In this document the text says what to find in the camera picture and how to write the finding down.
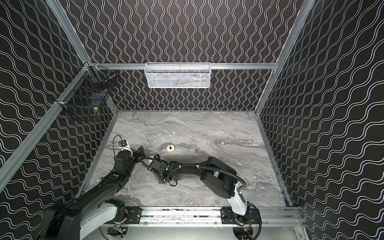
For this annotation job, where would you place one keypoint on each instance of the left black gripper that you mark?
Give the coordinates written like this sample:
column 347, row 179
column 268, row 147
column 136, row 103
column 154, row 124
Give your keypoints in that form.
column 139, row 153

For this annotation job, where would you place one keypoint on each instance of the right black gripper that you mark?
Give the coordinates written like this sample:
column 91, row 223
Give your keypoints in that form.
column 157, row 163

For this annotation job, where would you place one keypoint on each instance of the cream earbud charging case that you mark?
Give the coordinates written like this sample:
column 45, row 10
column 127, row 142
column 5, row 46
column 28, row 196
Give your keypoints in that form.
column 170, row 148

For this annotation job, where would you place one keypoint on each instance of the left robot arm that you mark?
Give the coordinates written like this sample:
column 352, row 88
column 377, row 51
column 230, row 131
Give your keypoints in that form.
column 81, row 216

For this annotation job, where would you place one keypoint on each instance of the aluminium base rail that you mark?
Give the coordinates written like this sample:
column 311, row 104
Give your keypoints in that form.
column 191, row 217

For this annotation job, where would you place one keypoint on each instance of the black wire basket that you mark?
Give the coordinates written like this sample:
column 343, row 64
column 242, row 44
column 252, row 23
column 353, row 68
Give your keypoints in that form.
column 93, row 90

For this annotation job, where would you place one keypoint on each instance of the white wire mesh basket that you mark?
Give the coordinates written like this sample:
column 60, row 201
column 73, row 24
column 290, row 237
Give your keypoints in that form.
column 177, row 75

